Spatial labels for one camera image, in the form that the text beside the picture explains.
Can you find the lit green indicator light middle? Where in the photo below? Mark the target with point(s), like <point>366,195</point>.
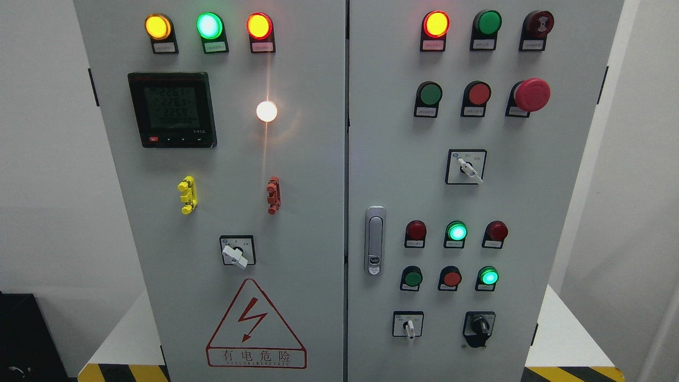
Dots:
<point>455,235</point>

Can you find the white-handled selector switch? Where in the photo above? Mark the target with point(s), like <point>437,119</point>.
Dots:
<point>408,324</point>
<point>238,250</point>
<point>465,166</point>

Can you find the white-handled selector switch lower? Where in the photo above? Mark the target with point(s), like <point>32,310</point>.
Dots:
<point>408,324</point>

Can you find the grey electrical control cabinet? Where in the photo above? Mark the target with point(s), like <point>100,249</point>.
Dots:
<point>344,78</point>

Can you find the dark red indicator light left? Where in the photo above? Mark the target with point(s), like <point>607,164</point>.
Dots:
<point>415,234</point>

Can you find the white-handled selector switch left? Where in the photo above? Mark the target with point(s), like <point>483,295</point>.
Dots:
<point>238,250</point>

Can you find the lit green push button lower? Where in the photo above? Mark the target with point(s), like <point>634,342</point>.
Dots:
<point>487,279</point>

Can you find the red terminal connector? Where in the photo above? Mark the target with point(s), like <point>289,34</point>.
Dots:
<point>273,189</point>

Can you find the red indicator light top left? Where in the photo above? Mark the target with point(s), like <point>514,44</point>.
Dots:
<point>261,33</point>

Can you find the white glowing indicator light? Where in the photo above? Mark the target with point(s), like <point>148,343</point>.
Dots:
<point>267,111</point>

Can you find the red electric danger warning sticker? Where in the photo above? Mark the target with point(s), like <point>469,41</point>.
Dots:
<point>253,334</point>

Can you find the silver cabinet door handle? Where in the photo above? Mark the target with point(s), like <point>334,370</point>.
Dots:
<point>374,239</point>

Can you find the dark red indicator light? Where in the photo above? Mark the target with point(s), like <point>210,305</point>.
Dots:
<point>494,235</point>
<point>415,234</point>

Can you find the red push button lower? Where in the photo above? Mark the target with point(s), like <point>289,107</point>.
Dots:
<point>449,279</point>

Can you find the red indicator light right door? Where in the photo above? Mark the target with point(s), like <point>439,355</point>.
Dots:
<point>434,30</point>

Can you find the green indicator light top left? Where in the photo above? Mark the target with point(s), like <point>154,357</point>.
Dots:
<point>211,29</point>

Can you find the white-handled selector switch upper right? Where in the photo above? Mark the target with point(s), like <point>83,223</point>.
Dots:
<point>465,166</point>

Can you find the red emergency stop mushroom button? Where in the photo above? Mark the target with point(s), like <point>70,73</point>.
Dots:
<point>527,96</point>

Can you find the yellow terminal connector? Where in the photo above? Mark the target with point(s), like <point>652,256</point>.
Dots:
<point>187,189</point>

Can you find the green push button top right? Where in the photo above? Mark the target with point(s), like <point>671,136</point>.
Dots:
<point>485,28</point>

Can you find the black digital power meter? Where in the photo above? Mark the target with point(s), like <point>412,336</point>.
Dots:
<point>173,110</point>

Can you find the black knob selector switch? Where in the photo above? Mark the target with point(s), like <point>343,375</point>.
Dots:
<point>478,327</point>

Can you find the dark red indicator light right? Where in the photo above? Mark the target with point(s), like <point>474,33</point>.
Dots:
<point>494,235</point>

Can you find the dark red buzzer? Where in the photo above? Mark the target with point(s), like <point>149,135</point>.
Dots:
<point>536,27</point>

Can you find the red push button second row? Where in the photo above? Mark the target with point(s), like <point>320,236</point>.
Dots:
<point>475,99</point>

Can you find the black box lower left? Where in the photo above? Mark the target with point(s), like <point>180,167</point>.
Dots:
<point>28,352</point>

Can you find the yellow indicator light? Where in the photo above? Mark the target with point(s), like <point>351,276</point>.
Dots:
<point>162,34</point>

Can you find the green push button second row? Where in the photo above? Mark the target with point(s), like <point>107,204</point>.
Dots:
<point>427,99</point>

